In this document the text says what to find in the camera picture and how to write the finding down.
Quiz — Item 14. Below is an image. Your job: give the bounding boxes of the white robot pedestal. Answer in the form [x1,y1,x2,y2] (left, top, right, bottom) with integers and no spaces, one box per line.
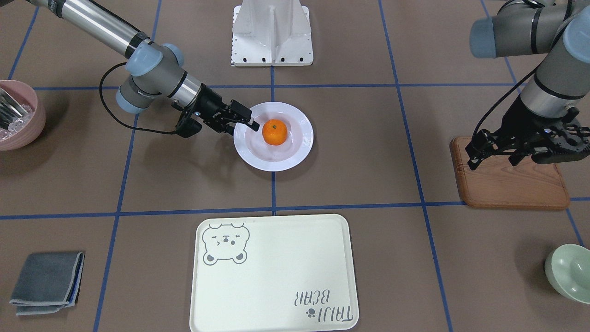
[230,0,314,67]

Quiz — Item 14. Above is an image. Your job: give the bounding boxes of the cream bear tray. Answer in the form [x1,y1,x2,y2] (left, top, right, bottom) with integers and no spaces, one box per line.
[189,214,360,332]

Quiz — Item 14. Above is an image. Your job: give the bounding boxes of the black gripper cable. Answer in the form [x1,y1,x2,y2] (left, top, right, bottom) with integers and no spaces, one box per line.
[99,62,180,136]

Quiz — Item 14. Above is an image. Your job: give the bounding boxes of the clear ice cubes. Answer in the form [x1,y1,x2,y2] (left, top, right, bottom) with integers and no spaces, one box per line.
[0,104,34,141]

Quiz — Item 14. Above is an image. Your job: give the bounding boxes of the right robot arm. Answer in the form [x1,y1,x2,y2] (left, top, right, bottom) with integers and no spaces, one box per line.
[31,0,260,138]

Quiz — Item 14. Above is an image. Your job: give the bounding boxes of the wooden grain serving tray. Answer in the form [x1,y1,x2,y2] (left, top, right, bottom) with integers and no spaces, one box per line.
[449,136,571,211]

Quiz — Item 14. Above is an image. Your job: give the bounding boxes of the folded grey cloth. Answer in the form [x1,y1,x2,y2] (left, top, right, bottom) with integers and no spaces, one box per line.
[9,252,85,316]

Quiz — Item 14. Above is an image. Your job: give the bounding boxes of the pink bowl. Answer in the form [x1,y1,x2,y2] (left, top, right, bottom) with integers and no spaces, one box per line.
[0,80,46,151]

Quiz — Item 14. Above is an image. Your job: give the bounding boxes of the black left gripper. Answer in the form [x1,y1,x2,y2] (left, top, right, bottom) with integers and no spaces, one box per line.
[465,97,590,171]

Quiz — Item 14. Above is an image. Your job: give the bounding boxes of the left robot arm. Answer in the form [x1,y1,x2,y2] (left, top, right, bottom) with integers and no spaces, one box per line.
[465,0,590,170]

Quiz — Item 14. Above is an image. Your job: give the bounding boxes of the metal scoop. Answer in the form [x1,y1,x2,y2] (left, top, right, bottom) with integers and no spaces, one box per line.
[0,88,26,116]

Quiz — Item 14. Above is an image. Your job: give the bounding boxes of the light green bowl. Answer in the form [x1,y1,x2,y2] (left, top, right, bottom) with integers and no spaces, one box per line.
[544,244,590,304]

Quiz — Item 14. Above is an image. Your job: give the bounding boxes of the orange fruit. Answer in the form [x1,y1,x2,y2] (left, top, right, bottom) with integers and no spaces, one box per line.
[262,119,288,146]

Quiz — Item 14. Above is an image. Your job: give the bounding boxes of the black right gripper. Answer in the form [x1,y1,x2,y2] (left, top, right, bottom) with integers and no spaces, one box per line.
[171,84,260,138]

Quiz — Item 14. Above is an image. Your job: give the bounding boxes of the white round plate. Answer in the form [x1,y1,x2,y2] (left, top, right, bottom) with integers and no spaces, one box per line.
[233,102,314,172]

